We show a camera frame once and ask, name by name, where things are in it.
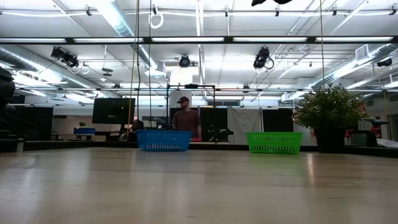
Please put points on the white cup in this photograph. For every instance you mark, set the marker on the white cup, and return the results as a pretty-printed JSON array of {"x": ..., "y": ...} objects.
[{"x": 20, "y": 145}]

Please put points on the black partition panel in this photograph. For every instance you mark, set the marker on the black partition panel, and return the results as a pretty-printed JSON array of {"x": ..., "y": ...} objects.
[
  {"x": 214, "y": 118},
  {"x": 277, "y": 119}
]

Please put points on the black ceiling spotlight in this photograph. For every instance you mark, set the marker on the black ceiling spotlight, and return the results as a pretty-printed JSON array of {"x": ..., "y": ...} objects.
[
  {"x": 184, "y": 61},
  {"x": 259, "y": 60},
  {"x": 385, "y": 62},
  {"x": 70, "y": 60}
]

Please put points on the black overhead light bar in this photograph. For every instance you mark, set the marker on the black overhead light bar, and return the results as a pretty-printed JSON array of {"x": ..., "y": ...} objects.
[{"x": 228, "y": 40}]

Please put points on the potted green plant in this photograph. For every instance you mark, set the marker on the potted green plant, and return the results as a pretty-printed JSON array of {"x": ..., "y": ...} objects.
[{"x": 329, "y": 109}]

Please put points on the blue storage box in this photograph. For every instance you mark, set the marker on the blue storage box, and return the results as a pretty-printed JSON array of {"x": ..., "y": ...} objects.
[{"x": 84, "y": 131}]

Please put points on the silver ceiling duct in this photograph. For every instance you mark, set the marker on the silver ceiling duct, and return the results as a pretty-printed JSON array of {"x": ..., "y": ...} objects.
[
  {"x": 31, "y": 62},
  {"x": 357, "y": 67},
  {"x": 121, "y": 25}
]

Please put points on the black background rig frame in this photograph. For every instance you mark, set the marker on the black background rig frame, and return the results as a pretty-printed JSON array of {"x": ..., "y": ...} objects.
[{"x": 191, "y": 86}]

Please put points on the white hanging sheet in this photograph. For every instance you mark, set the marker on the white hanging sheet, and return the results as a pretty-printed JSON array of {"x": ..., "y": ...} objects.
[{"x": 244, "y": 124}]

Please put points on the person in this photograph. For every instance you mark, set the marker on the person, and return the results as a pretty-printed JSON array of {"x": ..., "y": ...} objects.
[
  {"x": 137, "y": 124},
  {"x": 186, "y": 119}
]

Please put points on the green plastic basket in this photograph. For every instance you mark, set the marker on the green plastic basket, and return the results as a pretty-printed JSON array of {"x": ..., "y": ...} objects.
[{"x": 274, "y": 143}]

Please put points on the blue plastic basket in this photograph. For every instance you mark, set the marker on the blue plastic basket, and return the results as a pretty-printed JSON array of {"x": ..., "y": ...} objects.
[{"x": 164, "y": 141}]

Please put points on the black wall monitor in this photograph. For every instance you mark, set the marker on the black wall monitor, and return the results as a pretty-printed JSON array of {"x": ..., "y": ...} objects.
[{"x": 113, "y": 110}]

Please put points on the black aluminium table frame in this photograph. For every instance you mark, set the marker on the black aluminium table frame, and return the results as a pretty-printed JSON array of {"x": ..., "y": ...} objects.
[{"x": 77, "y": 144}]

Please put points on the black background robot arm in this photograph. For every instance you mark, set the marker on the black background robot arm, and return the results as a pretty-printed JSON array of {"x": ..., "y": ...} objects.
[{"x": 222, "y": 134}]

